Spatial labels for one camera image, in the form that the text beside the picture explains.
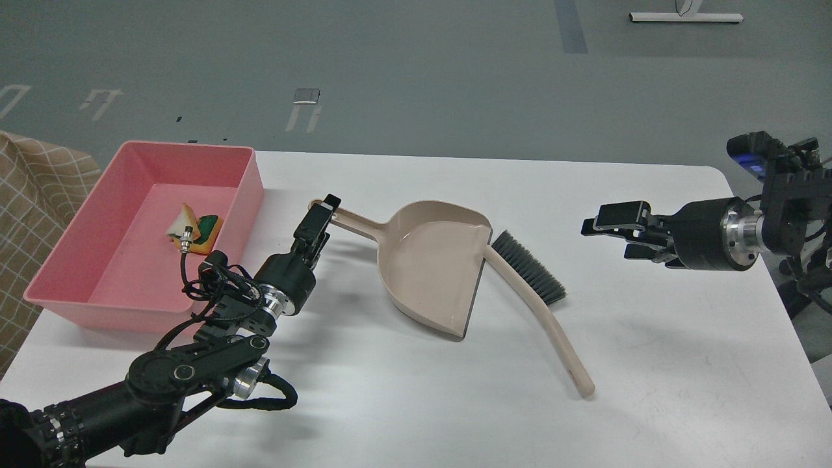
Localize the yellow green sponge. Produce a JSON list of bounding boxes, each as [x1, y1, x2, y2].
[[190, 215, 224, 255]]

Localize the triangular bread slice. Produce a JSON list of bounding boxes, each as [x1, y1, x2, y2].
[[166, 203, 200, 242]]

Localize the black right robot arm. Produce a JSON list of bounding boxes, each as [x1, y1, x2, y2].
[[580, 131, 831, 316]]

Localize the pink plastic bin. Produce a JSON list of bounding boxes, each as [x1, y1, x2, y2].
[[23, 141, 264, 333]]

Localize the white stand base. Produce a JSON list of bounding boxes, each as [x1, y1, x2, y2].
[[628, 1, 745, 25]]

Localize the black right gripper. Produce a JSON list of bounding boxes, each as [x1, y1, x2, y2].
[[580, 198, 764, 272]]

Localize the beige hand brush black bristles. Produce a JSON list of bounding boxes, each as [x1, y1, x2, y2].
[[482, 229, 596, 400]]

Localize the beige checkered cloth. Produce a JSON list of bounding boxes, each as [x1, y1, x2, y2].
[[1, 131, 101, 375]]

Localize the beige plastic dustpan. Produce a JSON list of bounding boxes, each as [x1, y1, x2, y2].
[[331, 200, 493, 340]]

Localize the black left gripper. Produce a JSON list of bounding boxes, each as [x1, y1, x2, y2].
[[253, 194, 341, 316]]

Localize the silver floor plate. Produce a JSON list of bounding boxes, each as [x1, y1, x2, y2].
[[293, 88, 321, 105]]

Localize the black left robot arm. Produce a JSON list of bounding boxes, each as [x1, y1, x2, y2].
[[2, 194, 341, 467]]

